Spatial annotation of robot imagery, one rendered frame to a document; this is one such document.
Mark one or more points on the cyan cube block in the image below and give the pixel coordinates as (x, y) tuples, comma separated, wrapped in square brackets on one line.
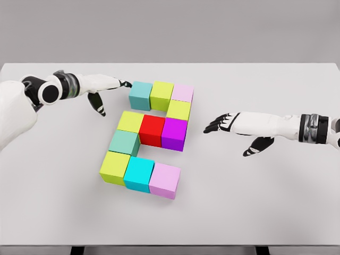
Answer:
[(138, 174)]

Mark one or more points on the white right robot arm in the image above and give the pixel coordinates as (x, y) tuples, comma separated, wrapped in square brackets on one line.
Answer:
[(305, 127)]

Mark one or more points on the purple cube block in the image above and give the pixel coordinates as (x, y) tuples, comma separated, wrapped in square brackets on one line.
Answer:
[(174, 134)]

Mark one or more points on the yellow-green cube block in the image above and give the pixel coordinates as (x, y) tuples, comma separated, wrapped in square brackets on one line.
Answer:
[(130, 120), (160, 95), (113, 167), (178, 109)]

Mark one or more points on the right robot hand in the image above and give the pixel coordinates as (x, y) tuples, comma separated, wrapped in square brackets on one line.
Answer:
[(247, 125)]

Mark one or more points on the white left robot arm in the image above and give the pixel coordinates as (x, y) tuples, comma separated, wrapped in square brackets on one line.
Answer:
[(16, 106)]

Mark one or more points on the red cube block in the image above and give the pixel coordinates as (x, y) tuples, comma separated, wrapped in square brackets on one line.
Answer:
[(151, 131)]

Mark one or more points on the mint green cube block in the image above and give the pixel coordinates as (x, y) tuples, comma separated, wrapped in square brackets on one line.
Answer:
[(125, 142)]

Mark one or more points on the teal cube block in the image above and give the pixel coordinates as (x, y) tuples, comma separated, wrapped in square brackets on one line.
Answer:
[(140, 95)]

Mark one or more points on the light pink cube block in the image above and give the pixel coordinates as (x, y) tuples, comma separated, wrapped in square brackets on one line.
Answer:
[(182, 92), (164, 180)]

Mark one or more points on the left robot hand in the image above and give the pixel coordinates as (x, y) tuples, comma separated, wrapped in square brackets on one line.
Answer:
[(105, 81)]

